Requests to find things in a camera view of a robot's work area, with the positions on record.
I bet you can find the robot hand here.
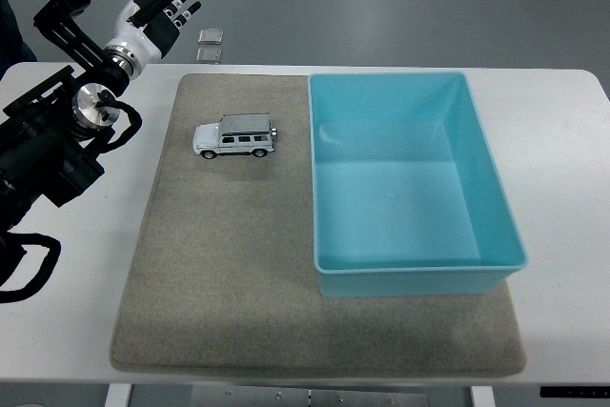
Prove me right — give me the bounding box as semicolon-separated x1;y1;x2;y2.
103;0;203;61

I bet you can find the white toy car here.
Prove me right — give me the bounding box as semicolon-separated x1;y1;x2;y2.
192;112;279;161

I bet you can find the blue plastic box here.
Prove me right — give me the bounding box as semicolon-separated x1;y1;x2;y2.
307;71;529;298

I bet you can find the person's leg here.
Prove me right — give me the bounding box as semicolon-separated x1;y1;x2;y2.
0;0;39;80

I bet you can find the beige felt mat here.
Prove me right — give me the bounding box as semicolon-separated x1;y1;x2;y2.
109;72;528;377

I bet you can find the white table leg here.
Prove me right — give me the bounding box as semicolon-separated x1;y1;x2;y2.
104;383;132;407
469;385;498;407

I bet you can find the grey metal plate with screws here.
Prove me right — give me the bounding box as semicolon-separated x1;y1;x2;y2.
190;384;430;407

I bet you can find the black table control panel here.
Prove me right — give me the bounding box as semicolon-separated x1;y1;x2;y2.
539;385;610;399

